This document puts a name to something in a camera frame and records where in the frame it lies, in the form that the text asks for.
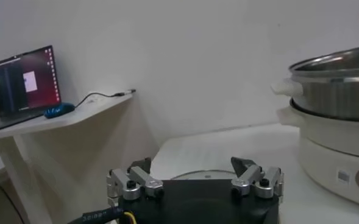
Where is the stainless steel steamer basket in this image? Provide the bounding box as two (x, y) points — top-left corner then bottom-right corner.
(270, 44), (359, 123)

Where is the blue computer mouse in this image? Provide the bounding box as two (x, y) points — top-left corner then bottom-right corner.
(43, 102), (76, 119)

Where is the round glass pot lid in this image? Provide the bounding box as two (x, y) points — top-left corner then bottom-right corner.
(170, 169), (238, 181)

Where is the white side desk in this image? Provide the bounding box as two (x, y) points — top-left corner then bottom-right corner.
(0, 93), (134, 224)

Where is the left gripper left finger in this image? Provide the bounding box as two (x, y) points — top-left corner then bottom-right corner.
(105, 156), (165, 208)

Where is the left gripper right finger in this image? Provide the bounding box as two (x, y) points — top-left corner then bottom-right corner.
(229, 156), (286, 204)

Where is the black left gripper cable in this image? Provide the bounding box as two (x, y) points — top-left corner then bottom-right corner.
(66, 206), (137, 224)

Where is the black laptop computer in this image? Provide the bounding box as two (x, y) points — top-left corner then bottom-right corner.
(0, 45), (63, 134)

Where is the black cable with adapter plug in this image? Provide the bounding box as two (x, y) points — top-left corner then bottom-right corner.
(74, 88), (137, 108)

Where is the cream electric cooker pot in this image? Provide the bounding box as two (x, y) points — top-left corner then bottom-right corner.
(276, 100), (359, 210)

